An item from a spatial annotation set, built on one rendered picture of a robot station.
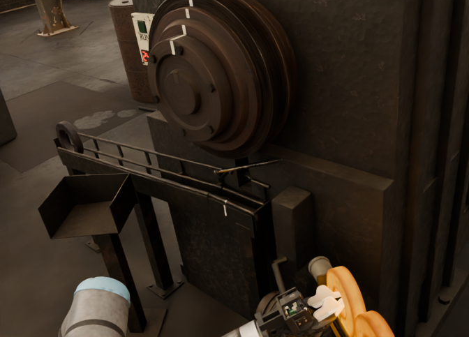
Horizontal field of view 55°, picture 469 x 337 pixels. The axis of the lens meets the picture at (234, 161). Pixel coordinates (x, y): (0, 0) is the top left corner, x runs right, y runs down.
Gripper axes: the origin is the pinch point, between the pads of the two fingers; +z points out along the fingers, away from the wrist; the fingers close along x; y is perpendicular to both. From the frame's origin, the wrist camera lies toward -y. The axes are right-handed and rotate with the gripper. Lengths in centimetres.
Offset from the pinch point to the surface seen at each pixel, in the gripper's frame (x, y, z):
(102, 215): 75, 8, -61
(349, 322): -5.3, -1.0, -1.7
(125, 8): 334, 27, -37
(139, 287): 98, -49, -79
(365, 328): -12.7, 5.4, 0.4
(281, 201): 30.2, 9.5, -1.9
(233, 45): 36, 53, 5
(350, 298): -4.7, 5.2, 1.0
